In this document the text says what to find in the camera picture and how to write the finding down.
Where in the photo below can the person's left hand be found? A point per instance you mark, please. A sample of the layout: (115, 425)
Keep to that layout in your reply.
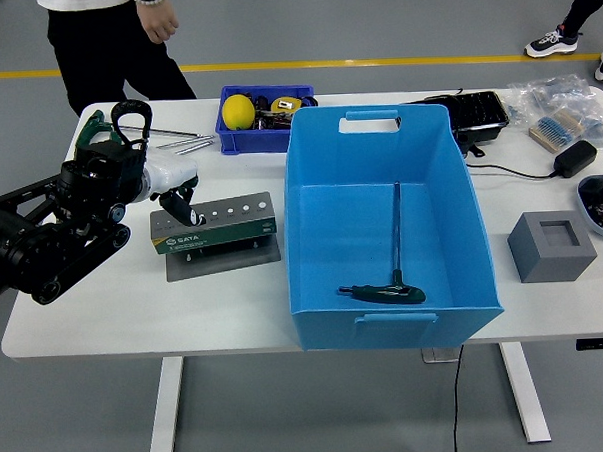
(160, 19)

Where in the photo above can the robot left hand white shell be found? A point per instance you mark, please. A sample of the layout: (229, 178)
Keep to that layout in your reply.
(171, 174)

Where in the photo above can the green metal hex key stand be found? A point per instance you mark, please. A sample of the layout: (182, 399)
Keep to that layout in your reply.
(222, 237)

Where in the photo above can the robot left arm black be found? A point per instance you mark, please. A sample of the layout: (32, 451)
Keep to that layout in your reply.
(32, 248)

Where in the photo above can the large blue plastic box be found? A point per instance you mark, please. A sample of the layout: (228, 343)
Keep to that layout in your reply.
(347, 234)

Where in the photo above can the small blue parts bin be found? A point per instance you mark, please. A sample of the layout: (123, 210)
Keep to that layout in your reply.
(253, 140)

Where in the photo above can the yellow ball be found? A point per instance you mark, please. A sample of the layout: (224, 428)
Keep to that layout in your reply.
(238, 111)

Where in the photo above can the dark metal parts pile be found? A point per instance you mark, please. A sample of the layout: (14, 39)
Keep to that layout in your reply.
(274, 121)

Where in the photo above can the yellow tape measure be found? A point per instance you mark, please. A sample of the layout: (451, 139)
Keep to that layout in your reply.
(286, 105)

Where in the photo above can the black round roll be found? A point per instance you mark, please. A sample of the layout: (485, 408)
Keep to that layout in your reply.
(310, 103)

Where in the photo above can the white table leg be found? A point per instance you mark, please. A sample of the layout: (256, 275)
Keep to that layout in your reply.
(166, 407)
(525, 391)

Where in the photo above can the black plastic tray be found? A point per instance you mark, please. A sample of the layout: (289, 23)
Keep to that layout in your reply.
(479, 115)

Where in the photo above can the grey hollow foam block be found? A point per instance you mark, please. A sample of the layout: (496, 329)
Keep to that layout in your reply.
(538, 260)

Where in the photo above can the clear plastic parts bag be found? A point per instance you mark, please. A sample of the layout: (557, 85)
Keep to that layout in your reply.
(596, 123)
(551, 92)

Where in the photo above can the blue resistor strip bundle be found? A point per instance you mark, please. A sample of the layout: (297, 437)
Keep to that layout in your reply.
(557, 130)

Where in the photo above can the black power adapter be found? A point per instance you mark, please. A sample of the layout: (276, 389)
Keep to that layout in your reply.
(575, 159)

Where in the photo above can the light blue bowl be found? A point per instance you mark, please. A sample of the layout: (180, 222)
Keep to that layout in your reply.
(589, 218)

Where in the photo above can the black table control panel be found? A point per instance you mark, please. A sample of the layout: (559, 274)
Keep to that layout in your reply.
(602, 344)

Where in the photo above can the grey table bracket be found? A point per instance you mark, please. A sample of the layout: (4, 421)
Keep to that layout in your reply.
(437, 356)

